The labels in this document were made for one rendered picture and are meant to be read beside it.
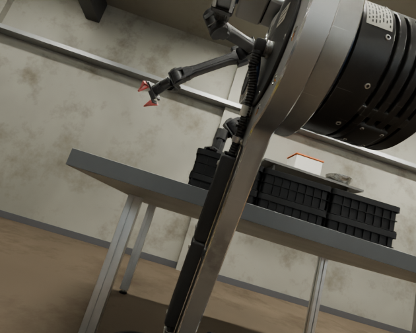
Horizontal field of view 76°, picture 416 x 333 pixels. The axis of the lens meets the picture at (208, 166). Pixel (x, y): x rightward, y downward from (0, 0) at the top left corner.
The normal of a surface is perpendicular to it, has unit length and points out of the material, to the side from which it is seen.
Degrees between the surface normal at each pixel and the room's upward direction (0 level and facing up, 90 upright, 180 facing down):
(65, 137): 90
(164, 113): 90
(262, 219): 90
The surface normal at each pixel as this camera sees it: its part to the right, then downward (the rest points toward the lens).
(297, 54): -0.07, 0.42
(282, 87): -0.16, 0.65
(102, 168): 0.12, -0.18
